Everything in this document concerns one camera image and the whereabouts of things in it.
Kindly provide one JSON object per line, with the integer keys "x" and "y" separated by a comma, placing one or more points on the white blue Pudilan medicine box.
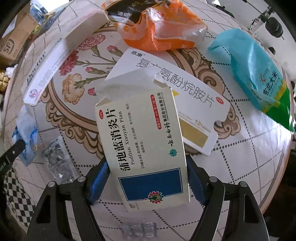
{"x": 142, "y": 141}

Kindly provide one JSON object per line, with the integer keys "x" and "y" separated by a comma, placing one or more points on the silver pill blister pack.
{"x": 59, "y": 162}

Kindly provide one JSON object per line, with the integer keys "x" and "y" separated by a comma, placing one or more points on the white flat medicine box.
{"x": 199, "y": 107}

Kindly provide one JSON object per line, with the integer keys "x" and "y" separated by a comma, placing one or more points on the checkered black white cloth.
{"x": 21, "y": 194}

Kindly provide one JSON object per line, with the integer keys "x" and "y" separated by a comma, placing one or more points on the clear blister pack near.
{"x": 139, "y": 231}

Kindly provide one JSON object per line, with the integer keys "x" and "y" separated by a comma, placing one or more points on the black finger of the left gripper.
{"x": 7, "y": 159}

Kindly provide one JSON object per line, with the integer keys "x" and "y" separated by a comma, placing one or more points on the barbell weight rack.
{"x": 275, "y": 27}

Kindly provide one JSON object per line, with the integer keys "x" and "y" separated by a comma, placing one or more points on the orange plastic snack bag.
{"x": 156, "y": 25}

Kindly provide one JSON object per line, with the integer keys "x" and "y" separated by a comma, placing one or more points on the brown cardboard box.
{"x": 13, "y": 41}

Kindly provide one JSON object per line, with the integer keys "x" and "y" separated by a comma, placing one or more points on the long white toothpaste box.
{"x": 56, "y": 53}

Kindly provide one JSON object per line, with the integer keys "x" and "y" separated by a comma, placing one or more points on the blue white plastic wrapper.
{"x": 27, "y": 131}

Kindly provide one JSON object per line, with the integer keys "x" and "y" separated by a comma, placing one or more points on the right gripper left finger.
{"x": 59, "y": 202}

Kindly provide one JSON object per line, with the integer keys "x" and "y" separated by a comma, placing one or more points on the blue green rice bag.
{"x": 257, "y": 75}

